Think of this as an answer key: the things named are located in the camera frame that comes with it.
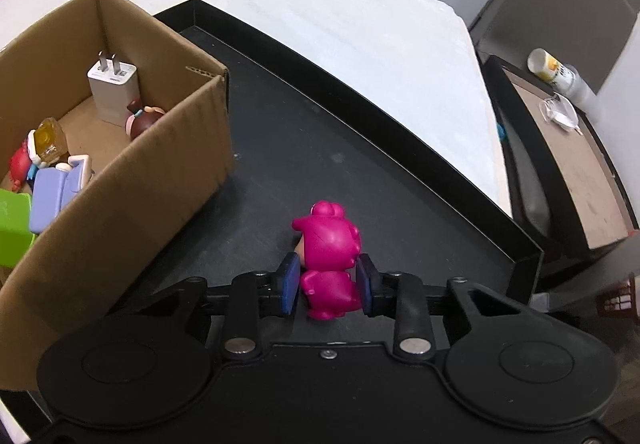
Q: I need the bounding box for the black tray with brown board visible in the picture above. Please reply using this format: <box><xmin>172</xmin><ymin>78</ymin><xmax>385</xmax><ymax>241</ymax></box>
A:
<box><xmin>482</xmin><ymin>55</ymin><xmax>634</xmax><ymax>261</ymax></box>

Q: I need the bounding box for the red figurine with amber jar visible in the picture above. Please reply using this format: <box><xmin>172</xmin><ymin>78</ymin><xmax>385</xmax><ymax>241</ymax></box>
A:
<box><xmin>9</xmin><ymin>117</ymin><xmax>70</xmax><ymax>193</ymax></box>

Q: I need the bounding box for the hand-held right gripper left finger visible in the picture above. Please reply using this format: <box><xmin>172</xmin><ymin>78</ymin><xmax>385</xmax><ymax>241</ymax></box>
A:
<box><xmin>107</xmin><ymin>252</ymin><xmax>304</xmax><ymax>358</ymax></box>

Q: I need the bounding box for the brown-haired girl figurine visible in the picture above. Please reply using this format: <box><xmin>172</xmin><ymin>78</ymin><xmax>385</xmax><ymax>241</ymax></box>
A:
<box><xmin>124</xmin><ymin>99</ymin><xmax>166</xmax><ymax>141</ymax></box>

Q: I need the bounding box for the green hexagonal toy box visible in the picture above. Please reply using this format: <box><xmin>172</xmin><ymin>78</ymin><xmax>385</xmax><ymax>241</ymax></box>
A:
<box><xmin>0</xmin><ymin>188</ymin><xmax>39</xmax><ymax>269</ymax></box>

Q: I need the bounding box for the white charger plug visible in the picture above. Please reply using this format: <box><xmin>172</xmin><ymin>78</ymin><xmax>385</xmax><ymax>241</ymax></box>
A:
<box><xmin>87</xmin><ymin>51</ymin><xmax>139</xmax><ymax>127</ymax></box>

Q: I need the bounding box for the purple block toy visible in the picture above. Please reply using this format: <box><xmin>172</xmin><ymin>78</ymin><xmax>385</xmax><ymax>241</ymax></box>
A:
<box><xmin>28</xmin><ymin>155</ymin><xmax>94</xmax><ymax>236</ymax></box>

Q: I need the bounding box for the white face mask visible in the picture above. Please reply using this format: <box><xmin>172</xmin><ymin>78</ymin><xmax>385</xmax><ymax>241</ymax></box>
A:
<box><xmin>539</xmin><ymin>93</ymin><xmax>584</xmax><ymax>136</ymax></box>

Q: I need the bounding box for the pink dinosaur figurine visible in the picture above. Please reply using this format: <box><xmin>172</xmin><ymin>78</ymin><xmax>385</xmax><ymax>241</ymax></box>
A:
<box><xmin>292</xmin><ymin>200</ymin><xmax>363</xmax><ymax>322</ymax></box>

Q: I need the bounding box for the orange plastic basket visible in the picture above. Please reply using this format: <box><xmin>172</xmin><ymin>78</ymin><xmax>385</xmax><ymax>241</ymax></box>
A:
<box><xmin>597</xmin><ymin>273</ymin><xmax>640</xmax><ymax>321</ymax></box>

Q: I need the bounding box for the black seat cushion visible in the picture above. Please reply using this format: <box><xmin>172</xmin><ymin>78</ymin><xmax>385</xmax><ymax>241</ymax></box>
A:
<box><xmin>504</xmin><ymin>133</ymin><xmax>557</xmax><ymax>241</ymax></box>

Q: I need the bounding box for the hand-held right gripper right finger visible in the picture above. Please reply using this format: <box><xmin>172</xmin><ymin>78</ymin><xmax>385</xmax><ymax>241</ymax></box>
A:
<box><xmin>355</xmin><ymin>254</ymin><xmax>527</xmax><ymax>358</ymax></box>

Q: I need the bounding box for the white yellow paper cup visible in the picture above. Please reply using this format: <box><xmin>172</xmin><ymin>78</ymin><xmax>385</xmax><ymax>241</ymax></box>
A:
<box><xmin>527</xmin><ymin>48</ymin><xmax>597</xmax><ymax>106</ymax></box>

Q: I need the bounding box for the cardboard box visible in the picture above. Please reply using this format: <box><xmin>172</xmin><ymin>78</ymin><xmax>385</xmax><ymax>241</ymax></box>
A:
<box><xmin>0</xmin><ymin>0</ymin><xmax>236</xmax><ymax>392</ymax></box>

